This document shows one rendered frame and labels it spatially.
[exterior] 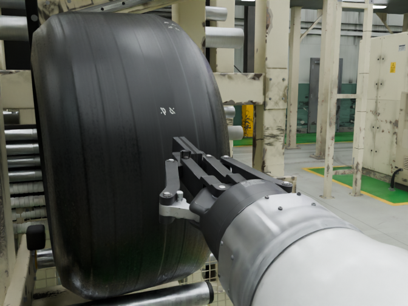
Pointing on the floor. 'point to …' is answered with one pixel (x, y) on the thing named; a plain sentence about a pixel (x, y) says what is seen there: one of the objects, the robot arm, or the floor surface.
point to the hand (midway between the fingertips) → (186, 156)
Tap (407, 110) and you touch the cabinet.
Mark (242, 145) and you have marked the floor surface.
